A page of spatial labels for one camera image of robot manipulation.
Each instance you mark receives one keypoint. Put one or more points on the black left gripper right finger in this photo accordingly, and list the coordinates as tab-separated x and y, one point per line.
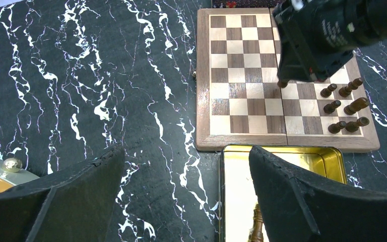
300	205

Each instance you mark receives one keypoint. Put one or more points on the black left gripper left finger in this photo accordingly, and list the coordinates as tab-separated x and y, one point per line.
72	204

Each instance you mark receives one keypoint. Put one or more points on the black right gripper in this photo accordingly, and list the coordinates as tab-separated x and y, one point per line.
318	37

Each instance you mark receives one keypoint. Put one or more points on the dark tall piece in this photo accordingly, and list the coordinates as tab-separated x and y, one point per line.
331	107

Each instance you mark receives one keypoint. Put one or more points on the dark chess king piece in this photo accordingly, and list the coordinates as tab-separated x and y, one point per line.
256	233

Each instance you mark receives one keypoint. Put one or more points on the gold tin with dark pieces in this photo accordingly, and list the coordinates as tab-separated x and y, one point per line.
237	196

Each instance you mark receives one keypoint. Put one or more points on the wooden folding chess board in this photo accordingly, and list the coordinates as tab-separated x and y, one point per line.
239	101

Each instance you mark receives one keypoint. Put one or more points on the gold tin with light pieces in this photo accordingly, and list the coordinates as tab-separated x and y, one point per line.
245	3

